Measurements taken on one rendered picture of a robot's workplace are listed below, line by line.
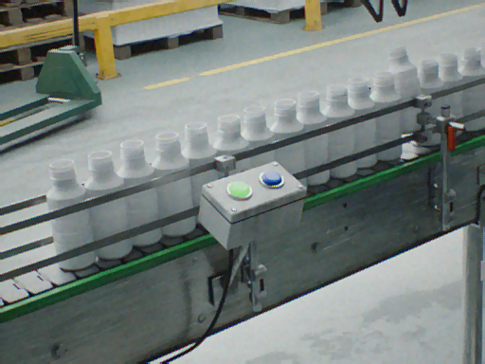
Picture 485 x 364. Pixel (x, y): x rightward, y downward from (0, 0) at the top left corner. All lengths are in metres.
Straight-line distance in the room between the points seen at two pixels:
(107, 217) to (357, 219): 0.50
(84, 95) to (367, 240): 4.38
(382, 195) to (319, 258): 0.17
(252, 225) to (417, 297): 2.08
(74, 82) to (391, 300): 3.20
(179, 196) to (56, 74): 4.66
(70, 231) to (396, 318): 2.00
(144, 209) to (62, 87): 4.66
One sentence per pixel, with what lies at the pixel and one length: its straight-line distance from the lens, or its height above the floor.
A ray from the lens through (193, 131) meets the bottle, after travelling 1.47.
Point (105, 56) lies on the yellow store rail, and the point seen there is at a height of 0.17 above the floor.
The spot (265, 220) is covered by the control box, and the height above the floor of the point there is 1.06.
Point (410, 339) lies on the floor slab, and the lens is 3.12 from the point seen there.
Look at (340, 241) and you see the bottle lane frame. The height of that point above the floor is 0.90.
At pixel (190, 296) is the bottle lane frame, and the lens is 1.50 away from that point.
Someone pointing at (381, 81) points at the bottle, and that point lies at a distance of 1.71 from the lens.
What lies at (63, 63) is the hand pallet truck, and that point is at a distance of 6.01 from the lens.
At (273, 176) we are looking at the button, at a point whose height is 1.12.
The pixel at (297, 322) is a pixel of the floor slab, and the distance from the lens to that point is 3.23.
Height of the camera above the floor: 1.59
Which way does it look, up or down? 21 degrees down
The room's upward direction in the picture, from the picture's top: 5 degrees counter-clockwise
